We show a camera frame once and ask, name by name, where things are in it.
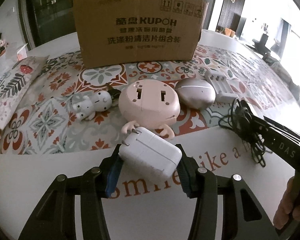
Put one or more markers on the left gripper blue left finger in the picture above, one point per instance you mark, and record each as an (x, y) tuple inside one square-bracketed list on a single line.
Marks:
[(113, 172)]

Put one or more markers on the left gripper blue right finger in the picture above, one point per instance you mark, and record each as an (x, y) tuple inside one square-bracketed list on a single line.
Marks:
[(186, 169)]

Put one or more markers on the white usb wall charger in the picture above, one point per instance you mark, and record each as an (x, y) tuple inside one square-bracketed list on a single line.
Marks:
[(149, 155)]

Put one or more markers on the white figurine keychain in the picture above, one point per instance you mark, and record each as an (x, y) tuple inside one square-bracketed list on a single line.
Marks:
[(98, 102)]

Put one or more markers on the pink round character plug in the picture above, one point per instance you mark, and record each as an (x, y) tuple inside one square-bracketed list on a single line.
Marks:
[(151, 104)]

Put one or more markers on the silver oval case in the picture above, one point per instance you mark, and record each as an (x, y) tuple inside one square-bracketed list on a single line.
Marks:
[(195, 93)]

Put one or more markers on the white battery charger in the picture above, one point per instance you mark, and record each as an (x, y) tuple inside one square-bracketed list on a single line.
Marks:
[(218, 80)]

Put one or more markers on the person right hand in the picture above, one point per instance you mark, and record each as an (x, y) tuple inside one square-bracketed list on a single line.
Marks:
[(285, 208)]

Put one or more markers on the patterned table runner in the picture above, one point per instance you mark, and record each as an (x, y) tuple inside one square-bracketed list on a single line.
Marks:
[(39, 99)]

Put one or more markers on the patterned fabric tissue pouch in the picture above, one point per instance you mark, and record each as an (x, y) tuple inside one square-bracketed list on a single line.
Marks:
[(14, 84)]

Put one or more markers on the brown cardboard box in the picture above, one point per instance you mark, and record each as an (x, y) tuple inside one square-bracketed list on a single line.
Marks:
[(112, 32)]

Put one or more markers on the dark glass door cabinet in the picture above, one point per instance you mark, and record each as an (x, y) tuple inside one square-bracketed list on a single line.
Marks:
[(45, 20)]

